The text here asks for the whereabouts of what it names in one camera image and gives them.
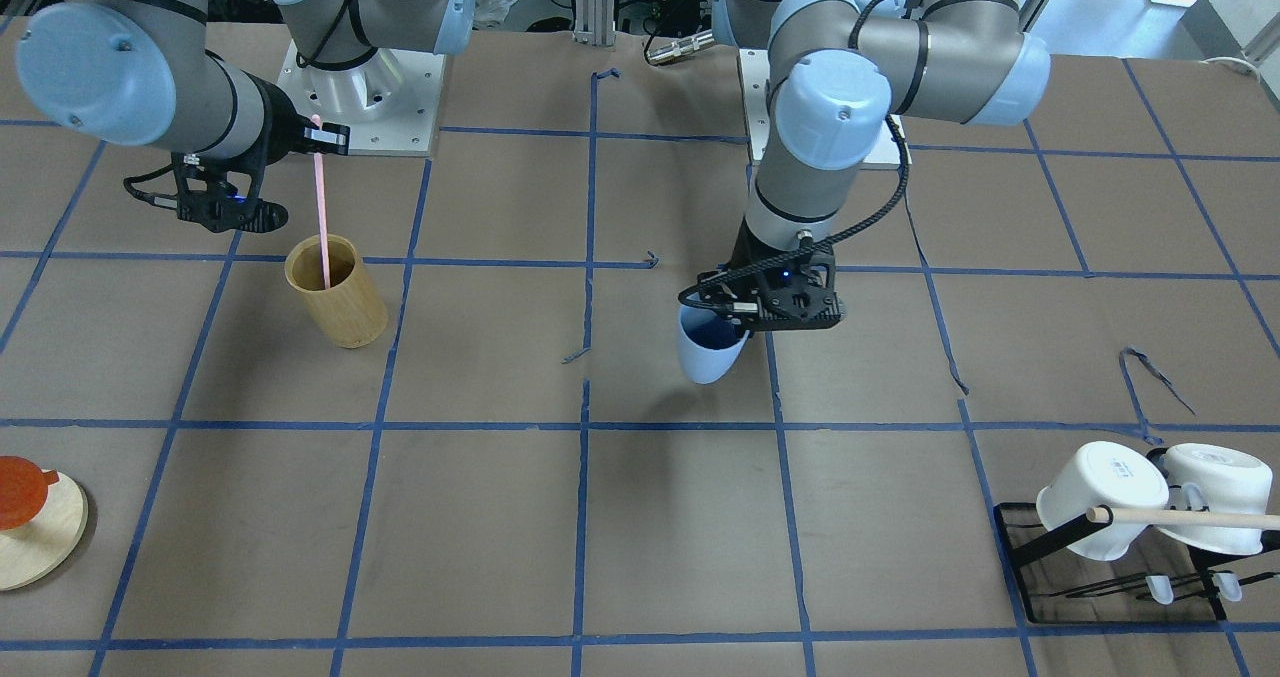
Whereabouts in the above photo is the silver cable connector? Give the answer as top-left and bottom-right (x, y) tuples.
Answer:
(644, 29), (717, 67)

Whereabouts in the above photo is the orange round lid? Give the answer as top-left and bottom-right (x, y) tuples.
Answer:
(1, 456), (60, 531)

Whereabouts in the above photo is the light blue cup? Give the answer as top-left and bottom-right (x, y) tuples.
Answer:
(677, 305), (750, 385)

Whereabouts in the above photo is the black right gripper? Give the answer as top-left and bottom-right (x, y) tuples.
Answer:
(172, 108), (351, 232)

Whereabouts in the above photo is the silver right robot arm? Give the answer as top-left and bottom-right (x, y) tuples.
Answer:
(15, 0), (477, 232)

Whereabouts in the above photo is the bamboo cup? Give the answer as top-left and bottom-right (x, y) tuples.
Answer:
(285, 234), (389, 349)

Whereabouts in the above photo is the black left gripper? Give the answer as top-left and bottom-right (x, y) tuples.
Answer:
(678, 241), (846, 331)

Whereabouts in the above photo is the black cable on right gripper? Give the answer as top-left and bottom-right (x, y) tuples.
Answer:
(123, 155), (201, 220)

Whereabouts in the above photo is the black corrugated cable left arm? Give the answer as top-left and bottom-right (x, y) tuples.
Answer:
(690, 0), (1011, 303)

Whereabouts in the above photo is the wooden rack rod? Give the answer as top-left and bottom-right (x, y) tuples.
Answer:
(1083, 506), (1280, 531)

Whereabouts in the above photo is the black mug rack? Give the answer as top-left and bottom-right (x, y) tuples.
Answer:
(993, 445), (1277, 625)

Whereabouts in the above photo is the round wooden board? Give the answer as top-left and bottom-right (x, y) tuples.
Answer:
(1, 472), (90, 591)

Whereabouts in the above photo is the white mug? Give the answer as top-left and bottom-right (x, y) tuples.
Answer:
(1036, 442), (1170, 530)
(1157, 443), (1274, 557)

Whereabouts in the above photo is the pink chopstick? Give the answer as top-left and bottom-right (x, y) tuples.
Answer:
(312, 150), (332, 291)

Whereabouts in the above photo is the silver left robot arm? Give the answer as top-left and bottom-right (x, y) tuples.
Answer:
(678, 0), (1051, 331)

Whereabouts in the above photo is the black power adapter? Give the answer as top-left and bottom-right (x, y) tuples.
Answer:
(636, 0), (710, 36)

